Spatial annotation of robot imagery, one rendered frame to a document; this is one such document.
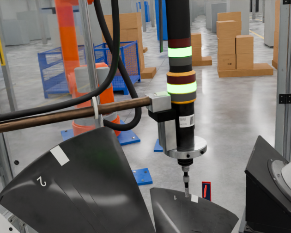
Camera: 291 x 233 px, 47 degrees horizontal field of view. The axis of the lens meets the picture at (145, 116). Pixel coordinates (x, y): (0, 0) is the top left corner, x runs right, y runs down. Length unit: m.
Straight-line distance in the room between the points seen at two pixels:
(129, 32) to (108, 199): 7.95
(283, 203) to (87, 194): 0.73
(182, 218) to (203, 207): 0.08
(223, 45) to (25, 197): 7.59
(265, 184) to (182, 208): 0.38
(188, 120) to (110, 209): 0.19
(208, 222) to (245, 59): 7.39
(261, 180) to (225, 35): 6.97
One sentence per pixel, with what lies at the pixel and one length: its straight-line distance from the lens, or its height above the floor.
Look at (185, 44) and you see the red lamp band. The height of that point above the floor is 1.61.
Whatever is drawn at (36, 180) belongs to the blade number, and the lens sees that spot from 0.56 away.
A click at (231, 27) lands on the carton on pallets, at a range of 7.98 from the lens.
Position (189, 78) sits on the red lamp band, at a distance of 0.49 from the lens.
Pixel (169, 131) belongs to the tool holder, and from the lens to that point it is 0.50.
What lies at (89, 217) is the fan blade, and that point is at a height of 1.36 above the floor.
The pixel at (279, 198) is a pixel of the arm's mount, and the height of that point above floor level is 1.07.
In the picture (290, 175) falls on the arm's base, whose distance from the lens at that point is 1.21.
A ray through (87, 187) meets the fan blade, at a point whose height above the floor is 1.39.
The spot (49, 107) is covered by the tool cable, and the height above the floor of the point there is 1.55.
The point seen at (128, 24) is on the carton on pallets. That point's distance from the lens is 8.41.
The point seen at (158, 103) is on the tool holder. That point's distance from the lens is 0.48.
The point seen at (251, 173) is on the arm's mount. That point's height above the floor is 1.15.
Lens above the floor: 1.66
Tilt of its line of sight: 18 degrees down
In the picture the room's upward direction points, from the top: 5 degrees counter-clockwise
